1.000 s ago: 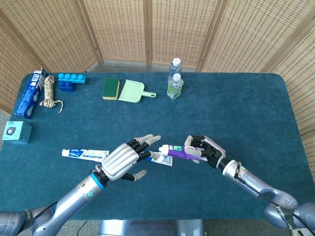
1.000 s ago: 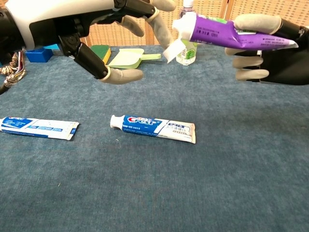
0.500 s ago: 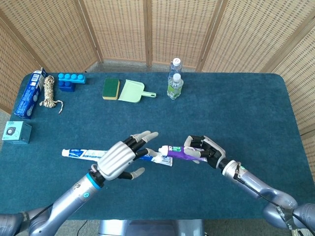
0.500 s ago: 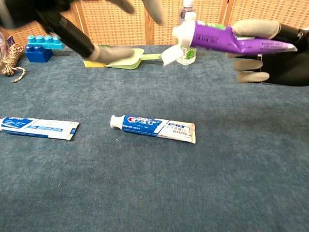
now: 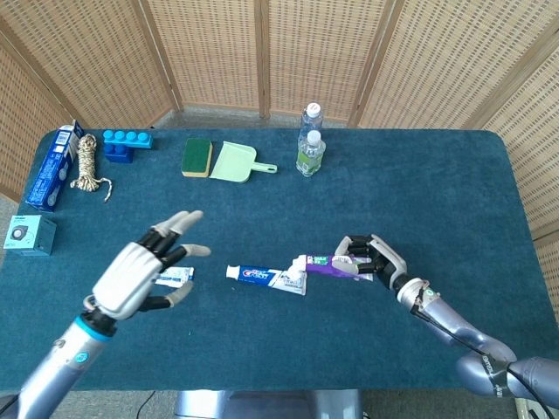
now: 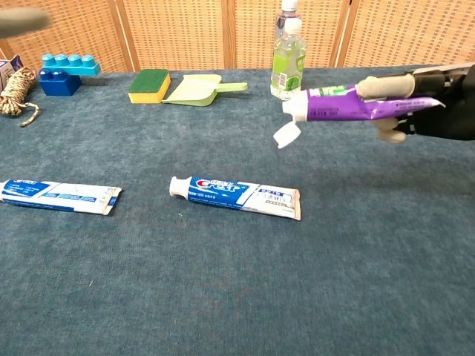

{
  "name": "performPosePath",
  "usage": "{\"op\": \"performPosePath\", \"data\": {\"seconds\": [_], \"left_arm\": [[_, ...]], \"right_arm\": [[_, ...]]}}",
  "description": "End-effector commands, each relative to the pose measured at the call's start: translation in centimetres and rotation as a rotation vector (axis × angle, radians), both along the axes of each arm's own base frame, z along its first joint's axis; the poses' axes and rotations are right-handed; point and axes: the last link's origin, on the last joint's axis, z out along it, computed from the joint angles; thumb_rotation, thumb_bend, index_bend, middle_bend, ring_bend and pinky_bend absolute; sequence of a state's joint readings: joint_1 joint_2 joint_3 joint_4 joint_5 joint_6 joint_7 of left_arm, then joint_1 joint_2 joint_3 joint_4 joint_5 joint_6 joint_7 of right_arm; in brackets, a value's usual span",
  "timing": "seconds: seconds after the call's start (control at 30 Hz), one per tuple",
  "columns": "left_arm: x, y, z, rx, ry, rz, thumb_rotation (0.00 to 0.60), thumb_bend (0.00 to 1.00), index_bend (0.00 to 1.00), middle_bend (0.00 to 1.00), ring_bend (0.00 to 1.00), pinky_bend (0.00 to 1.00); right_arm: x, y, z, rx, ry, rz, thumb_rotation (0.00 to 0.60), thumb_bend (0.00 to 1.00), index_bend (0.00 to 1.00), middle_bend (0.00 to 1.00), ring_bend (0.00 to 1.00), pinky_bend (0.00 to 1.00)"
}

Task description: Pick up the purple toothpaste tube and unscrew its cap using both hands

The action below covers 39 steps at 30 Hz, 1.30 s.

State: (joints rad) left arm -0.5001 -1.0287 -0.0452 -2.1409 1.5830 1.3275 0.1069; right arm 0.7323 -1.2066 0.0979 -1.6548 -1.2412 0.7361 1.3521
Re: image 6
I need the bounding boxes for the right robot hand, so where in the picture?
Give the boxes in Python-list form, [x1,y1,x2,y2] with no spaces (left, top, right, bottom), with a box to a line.
[356,62,475,144]

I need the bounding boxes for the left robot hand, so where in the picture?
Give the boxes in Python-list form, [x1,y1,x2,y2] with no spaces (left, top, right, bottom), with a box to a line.
[0,7,51,39]

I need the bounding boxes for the purple toothpaste tube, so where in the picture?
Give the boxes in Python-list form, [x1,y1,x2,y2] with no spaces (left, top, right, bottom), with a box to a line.
[272,83,446,150]

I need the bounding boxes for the crumpled blue white toothpaste tube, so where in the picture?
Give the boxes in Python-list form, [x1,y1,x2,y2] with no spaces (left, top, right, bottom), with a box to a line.
[0,179,123,217]

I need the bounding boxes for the blue Crest toothpaste tube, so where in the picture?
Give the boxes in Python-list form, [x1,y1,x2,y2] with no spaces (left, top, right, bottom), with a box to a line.
[169,175,302,222]

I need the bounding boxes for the long blue white carton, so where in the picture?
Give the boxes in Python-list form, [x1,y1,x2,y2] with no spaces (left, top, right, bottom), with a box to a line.
[0,55,24,88]

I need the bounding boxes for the long light blue building block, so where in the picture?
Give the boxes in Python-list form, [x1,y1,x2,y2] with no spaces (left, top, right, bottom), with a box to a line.
[40,53,101,78]

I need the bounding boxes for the dark blue building block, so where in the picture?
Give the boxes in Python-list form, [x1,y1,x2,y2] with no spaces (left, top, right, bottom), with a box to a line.
[38,68,82,97]

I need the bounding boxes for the yellow green sponge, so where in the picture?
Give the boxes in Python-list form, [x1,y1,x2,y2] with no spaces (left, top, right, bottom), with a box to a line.
[128,69,172,105]

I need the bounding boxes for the wicker folding screen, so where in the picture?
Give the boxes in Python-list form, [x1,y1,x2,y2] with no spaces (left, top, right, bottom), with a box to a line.
[0,0,475,73]

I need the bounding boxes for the clear bottle green label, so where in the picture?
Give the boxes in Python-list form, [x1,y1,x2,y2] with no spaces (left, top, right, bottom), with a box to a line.
[269,18,308,102]

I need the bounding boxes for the light green dustpan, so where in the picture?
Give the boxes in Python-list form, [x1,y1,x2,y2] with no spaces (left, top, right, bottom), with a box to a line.
[162,74,249,108]

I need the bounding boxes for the clear bottle bluish label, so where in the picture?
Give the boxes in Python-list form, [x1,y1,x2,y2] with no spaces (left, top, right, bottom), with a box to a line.
[275,0,300,39]

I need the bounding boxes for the teal table cloth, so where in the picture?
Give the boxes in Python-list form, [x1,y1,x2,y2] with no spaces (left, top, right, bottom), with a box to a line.
[0,65,475,356]

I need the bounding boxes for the coiled beige rope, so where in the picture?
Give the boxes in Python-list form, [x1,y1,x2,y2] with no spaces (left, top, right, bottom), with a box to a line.
[0,66,41,128]

